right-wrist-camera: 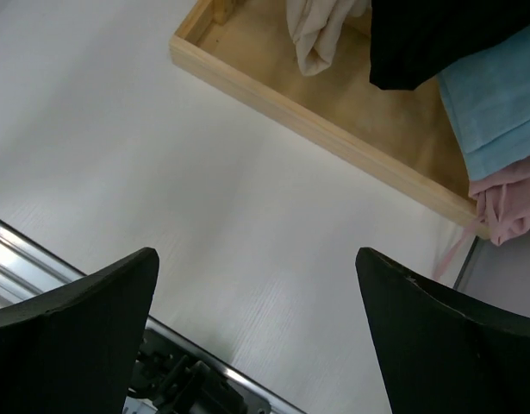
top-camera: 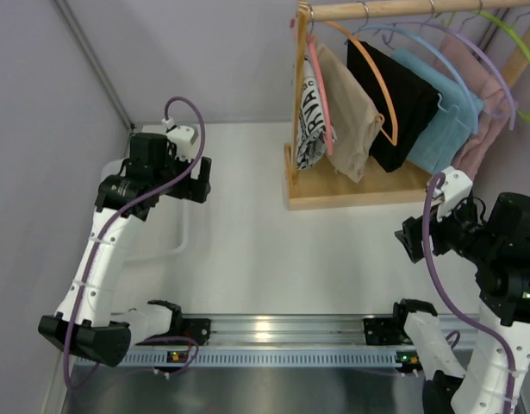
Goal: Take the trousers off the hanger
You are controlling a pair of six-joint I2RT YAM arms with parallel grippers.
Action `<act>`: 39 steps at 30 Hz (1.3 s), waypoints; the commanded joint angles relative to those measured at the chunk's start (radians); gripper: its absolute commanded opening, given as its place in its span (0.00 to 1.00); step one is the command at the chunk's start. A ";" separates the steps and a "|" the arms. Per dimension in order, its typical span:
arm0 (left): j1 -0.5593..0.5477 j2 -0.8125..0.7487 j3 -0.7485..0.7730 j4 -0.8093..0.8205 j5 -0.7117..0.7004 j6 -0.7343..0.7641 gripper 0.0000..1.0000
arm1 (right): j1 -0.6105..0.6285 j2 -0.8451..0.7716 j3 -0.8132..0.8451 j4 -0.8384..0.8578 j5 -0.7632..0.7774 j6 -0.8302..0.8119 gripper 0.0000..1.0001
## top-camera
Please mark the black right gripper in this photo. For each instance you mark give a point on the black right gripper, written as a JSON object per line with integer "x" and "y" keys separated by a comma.
{"x": 420, "y": 241}

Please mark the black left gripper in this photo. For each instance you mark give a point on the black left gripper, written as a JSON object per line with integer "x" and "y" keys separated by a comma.
{"x": 196, "y": 183}

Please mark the black white printed trousers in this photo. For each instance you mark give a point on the black white printed trousers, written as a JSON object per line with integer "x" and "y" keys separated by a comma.
{"x": 311, "y": 134}

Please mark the beige trousers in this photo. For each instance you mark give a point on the beige trousers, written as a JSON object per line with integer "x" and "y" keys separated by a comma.
{"x": 355, "y": 119}

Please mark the pink plastic hanger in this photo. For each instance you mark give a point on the pink plastic hanger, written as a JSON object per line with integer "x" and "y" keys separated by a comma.
{"x": 322, "y": 99}

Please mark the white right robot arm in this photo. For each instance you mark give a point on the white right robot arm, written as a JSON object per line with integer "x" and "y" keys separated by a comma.
{"x": 499, "y": 248}

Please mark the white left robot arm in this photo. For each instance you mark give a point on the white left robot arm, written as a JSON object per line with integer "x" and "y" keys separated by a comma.
{"x": 158, "y": 165}

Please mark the green plastic hanger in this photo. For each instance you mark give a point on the green plastic hanger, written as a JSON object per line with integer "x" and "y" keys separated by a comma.
{"x": 519, "y": 60}

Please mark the purple plastic hanger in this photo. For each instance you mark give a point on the purple plastic hanger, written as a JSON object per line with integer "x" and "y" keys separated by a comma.
{"x": 485, "y": 59}

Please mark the wooden clothes rack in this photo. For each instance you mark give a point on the wooden clothes rack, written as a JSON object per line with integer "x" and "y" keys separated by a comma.
{"x": 322, "y": 187}

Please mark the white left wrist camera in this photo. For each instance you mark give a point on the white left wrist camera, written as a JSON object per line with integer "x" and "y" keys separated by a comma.
{"x": 183, "y": 137}

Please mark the aluminium mounting rail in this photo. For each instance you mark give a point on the aluminium mounting rail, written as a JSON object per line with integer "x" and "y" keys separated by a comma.
{"x": 298, "y": 331}

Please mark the grey slotted cable duct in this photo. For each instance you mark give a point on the grey slotted cable duct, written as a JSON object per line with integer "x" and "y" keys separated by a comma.
{"x": 246, "y": 357}

